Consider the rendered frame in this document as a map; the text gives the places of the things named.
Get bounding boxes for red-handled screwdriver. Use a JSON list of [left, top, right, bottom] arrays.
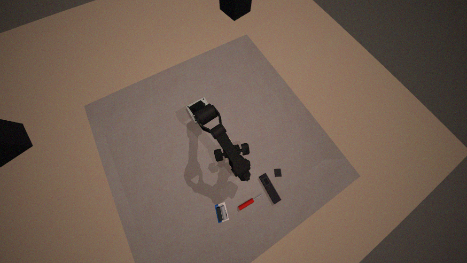
[[238, 194, 263, 210]]

